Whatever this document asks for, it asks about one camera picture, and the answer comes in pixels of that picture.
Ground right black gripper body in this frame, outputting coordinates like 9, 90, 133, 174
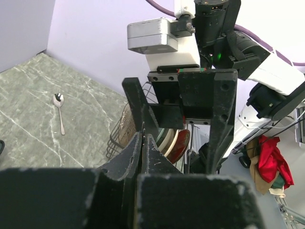
147, 68, 215, 129

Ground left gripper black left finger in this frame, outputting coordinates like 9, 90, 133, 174
0, 132, 142, 229

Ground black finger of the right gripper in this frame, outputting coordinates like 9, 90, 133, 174
206, 69, 237, 173
122, 77, 158, 131

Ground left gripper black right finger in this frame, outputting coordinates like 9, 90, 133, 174
134, 135, 264, 229

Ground silver spoon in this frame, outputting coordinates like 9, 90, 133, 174
52, 93, 65, 135

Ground silver fork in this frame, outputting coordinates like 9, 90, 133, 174
142, 122, 145, 146

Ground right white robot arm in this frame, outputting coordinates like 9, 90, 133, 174
122, 0, 305, 173

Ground red cloth in background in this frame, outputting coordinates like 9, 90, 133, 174
258, 135, 294, 189

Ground black wire dish rack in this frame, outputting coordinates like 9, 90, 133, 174
106, 82, 198, 171

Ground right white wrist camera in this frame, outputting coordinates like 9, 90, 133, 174
127, 0, 200, 70

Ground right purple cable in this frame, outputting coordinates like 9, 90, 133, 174
145, 0, 305, 67

